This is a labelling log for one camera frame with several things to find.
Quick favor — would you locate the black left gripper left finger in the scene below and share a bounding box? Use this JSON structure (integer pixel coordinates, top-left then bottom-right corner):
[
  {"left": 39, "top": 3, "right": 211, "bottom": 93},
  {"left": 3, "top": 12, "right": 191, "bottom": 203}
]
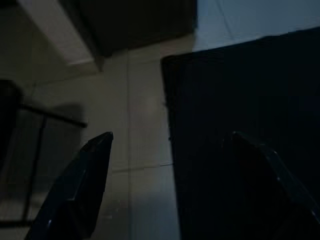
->
[{"left": 24, "top": 131, "right": 115, "bottom": 240}]

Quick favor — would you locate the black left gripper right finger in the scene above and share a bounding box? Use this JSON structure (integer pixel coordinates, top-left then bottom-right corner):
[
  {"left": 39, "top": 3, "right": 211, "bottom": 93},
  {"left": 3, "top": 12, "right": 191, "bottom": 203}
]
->
[{"left": 231, "top": 131, "right": 320, "bottom": 240}]

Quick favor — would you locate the black metal frame chair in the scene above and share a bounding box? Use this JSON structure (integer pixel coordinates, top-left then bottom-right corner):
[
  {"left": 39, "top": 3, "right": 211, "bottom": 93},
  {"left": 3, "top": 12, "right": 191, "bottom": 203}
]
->
[{"left": 0, "top": 79, "right": 88, "bottom": 226}]

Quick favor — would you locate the black floor mat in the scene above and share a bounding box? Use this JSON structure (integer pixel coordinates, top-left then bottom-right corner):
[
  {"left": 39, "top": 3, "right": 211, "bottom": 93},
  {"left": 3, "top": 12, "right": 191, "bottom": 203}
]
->
[{"left": 161, "top": 27, "right": 320, "bottom": 240}]

